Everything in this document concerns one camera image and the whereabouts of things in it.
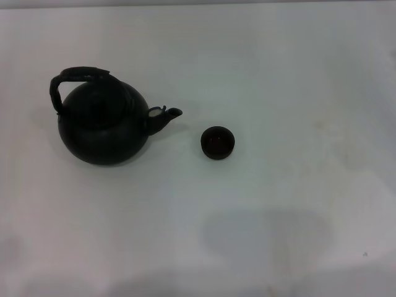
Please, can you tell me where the black round teapot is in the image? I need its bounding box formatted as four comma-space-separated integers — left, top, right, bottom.
49, 66, 184, 166

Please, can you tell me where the small dark brown teacup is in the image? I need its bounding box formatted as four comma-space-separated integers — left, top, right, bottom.
200, 125, 236, 161

